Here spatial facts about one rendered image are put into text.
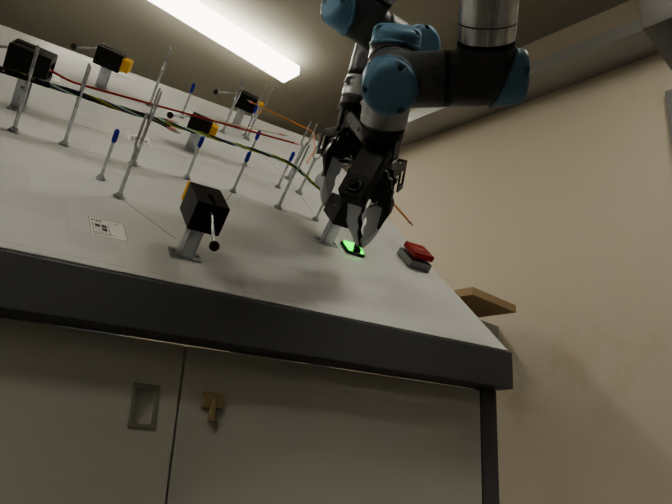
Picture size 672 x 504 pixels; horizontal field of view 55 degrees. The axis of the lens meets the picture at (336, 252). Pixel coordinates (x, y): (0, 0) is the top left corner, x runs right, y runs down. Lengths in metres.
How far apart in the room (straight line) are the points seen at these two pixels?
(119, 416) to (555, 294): 2.28
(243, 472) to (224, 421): 0.07
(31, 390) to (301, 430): 0.36
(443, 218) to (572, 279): 0.77
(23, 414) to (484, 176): 2.71
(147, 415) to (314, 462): 0.25
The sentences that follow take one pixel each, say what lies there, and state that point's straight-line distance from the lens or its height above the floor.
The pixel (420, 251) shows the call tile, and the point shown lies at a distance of 1.33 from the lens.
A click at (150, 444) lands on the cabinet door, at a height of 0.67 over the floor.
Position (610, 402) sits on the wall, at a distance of 2.72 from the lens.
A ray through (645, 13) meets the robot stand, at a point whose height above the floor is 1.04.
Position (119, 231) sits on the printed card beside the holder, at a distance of 0.93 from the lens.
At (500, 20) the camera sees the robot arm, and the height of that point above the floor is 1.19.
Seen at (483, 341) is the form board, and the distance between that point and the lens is 1.18.
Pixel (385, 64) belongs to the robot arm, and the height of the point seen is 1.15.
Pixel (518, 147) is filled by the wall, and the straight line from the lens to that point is 3.21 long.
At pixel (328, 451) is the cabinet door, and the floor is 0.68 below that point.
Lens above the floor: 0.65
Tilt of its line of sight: 19 degrees up
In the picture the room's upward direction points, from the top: 3 degrees clockwise
